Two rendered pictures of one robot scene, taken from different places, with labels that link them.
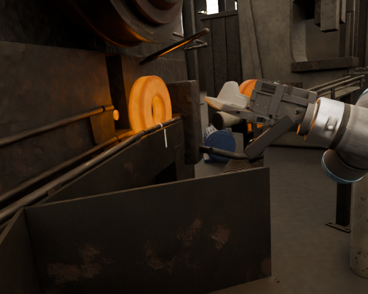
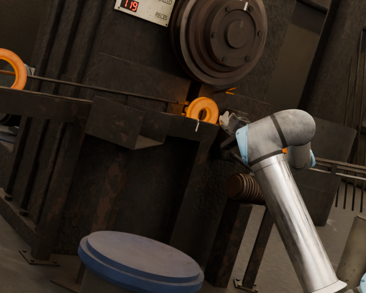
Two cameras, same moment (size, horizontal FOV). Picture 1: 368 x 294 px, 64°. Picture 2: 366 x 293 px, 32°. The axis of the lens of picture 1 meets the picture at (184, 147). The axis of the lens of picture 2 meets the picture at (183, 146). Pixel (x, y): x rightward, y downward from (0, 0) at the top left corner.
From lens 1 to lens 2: 2.26 m
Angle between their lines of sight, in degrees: 33
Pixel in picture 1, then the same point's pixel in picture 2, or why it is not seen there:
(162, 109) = (209, 116)
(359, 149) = not seen: hidden behind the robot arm
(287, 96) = (240, 125)
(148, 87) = (201, 102)
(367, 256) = not seen: outside the picture
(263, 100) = (232, 122)
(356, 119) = not seen: hidden behind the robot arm
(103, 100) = (180, 99)
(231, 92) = (226, 115)
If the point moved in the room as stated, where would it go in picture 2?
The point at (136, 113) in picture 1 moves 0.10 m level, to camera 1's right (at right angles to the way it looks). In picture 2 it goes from (189, 110) to (207, 116)
